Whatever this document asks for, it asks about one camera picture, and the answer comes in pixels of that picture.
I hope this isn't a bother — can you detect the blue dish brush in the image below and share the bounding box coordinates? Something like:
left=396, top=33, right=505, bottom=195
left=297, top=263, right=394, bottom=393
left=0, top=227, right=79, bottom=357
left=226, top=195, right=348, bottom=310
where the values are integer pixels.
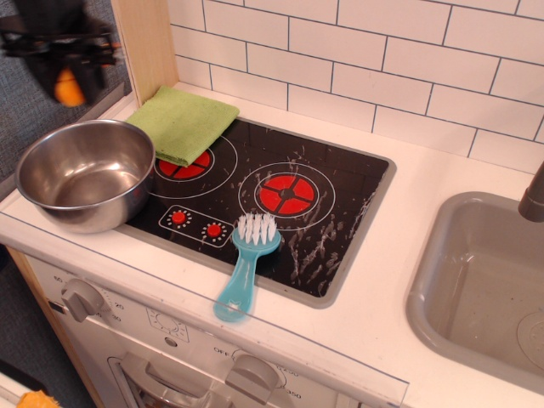
left=213, top=213, right=281, bottom=322

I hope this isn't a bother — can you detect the green folded cloth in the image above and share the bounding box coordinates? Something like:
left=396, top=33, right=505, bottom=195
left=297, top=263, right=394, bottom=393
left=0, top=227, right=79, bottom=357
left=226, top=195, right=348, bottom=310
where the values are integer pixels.
left=127, top=86, right=240, bottom=167

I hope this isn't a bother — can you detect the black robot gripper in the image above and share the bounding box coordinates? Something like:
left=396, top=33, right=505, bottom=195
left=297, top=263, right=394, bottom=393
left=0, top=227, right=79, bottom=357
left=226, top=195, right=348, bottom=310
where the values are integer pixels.
left=1, top=1, right=117, bottom=105

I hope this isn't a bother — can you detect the grey right oven knob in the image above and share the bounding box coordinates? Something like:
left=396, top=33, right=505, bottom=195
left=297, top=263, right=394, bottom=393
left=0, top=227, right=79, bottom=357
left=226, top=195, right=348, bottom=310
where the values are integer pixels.
left=225, top=354, right=280, bottom=405

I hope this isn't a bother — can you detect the grey left oven knob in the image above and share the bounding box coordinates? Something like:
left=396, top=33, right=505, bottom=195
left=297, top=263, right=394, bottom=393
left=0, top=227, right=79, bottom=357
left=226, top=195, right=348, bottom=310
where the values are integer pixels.
left=61, top=279, right=105, bottom=322

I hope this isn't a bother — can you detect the grey plastic sink basin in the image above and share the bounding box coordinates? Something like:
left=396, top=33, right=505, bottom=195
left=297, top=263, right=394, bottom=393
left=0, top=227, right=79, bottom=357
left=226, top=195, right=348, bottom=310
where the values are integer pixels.
left=406, top=192, right=543, bottom=394

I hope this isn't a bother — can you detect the black toy stovetop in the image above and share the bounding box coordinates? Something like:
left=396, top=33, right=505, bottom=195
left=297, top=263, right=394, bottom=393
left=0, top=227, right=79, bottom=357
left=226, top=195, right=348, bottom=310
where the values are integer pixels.
left=122, top=120, right=396, bottom=309

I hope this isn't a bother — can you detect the orange plush toy fish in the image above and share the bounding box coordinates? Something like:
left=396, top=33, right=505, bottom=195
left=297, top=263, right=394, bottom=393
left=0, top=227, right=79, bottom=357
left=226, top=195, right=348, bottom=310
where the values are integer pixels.
left=54, top=68, right=86, bottom=107

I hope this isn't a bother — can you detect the grey oven knob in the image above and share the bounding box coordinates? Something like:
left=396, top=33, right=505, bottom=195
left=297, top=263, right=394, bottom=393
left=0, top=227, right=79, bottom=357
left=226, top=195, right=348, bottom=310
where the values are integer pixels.
left=225, top=354, right=280, bottom=405
left=61, top=279, right=105, bottom=322

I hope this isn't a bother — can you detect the orange object bottom left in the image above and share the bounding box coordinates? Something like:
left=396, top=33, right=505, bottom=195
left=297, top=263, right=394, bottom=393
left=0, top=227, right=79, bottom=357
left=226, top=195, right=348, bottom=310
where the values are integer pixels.
left=16, top=390, right=60, bottom=408

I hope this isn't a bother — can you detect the grey faucet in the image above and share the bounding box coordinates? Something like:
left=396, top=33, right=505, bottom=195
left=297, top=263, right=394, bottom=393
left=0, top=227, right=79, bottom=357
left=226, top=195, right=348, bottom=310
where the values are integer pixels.
left=518, top=163, right=544, bottom=223

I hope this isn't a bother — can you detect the grey oven door handle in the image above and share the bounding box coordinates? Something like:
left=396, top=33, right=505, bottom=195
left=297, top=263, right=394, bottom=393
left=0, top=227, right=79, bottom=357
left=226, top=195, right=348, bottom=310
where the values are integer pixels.
left=118, top=353, right=235, bottom=407

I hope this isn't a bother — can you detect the stainless steel pan bowl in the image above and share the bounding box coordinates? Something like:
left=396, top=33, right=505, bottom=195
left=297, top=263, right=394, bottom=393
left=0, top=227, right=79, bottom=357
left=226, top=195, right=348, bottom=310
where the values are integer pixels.
left=14, top=119, right=156, bottom=234

